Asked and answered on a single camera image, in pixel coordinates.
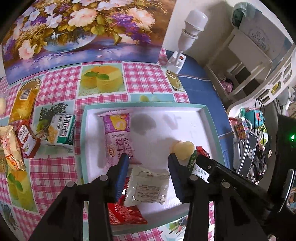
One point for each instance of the small red candy packet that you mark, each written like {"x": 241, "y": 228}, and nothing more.
{"x": 201, "y": 151}

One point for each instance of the beige swiss roll packet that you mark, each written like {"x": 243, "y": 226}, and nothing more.
{"x": 11, "y": 148}

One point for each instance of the yellow clear cake packet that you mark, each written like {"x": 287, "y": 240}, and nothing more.
{"x": 24, "y": 102}

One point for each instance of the green mung bean biscuit packet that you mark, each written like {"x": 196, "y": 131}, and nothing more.
{"x": 195, "y": 169}

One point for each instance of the red white milk biscuit packet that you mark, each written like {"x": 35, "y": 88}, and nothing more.
{"x": 27, "y": 140}

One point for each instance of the flower painting canvas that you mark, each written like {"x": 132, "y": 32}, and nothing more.
{"x": 41, "y": 35}

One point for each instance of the white snack packet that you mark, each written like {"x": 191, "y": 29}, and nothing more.
{"x": 146, "y": 186}

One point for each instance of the white green cracker packet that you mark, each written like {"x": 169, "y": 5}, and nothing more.
{"x": 61, "y": 131}

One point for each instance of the cluttered basket of items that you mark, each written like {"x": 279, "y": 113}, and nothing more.
{"x": 251, "y": 142}

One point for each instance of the red flower snack packet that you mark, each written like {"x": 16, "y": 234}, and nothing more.
{"x": 123, "y": 215}

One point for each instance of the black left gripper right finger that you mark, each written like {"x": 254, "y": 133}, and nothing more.
{"x": 233, "y": 220}

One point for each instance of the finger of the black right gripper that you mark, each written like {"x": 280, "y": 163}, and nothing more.
{"x": 206, "y": 163}

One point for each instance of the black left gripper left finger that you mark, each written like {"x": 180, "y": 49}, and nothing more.
{"x": 64, "y": 218}

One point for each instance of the purple swiss roll packet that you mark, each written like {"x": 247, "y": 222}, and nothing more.
{"x": 118, "y": 140}

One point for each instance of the yellow jelly cup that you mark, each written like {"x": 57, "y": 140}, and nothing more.
{"x": 183, "y": 150}

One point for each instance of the white shelf unit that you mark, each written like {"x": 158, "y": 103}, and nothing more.
{"x": 256, "y": 61}

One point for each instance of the white bulb socket lamp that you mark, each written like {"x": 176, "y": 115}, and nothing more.
{"x": 195, "y": 23}

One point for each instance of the round pastry clear wrapper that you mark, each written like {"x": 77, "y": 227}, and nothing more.
{"x": 2, "y": 105}

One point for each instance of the checkered picture tablecloth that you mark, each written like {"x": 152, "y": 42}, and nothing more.
{"x": 27, "y": 195}

